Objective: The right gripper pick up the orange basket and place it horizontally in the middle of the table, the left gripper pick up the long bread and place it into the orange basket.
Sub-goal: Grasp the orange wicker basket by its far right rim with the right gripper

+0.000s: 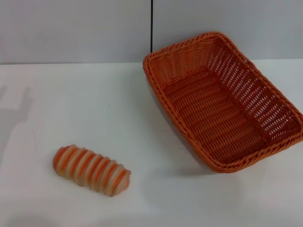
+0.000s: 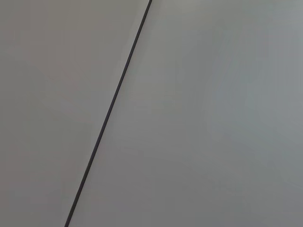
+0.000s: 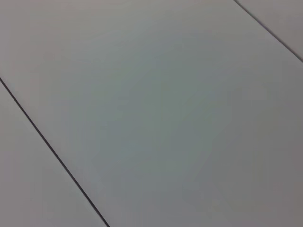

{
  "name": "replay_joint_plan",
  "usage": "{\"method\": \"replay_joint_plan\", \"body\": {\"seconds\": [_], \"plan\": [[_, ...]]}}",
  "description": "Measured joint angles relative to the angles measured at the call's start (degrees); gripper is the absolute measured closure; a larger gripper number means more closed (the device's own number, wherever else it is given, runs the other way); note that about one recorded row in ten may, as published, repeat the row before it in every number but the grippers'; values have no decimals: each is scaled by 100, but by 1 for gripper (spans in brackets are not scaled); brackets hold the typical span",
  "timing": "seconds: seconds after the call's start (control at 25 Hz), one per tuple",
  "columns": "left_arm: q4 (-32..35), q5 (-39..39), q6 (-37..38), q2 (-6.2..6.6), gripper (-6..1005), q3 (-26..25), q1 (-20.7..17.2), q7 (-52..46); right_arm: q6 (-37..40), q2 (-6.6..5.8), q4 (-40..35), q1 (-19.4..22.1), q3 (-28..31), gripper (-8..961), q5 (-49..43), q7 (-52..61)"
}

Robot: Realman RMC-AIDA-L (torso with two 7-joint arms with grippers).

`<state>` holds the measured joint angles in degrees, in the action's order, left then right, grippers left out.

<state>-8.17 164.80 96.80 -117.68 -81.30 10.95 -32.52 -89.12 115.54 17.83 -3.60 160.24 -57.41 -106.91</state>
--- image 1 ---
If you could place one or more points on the orange striped toy bread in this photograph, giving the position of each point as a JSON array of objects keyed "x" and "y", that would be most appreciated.
[{"x": 91, "y": 169}]

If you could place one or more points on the orange woven plastic basket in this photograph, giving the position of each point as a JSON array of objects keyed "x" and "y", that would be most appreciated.
[{"x": 213, "y": 111}]

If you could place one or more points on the black vertical wall strip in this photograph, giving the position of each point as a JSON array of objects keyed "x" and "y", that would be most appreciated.
[{"x": 151, "y": 23}]

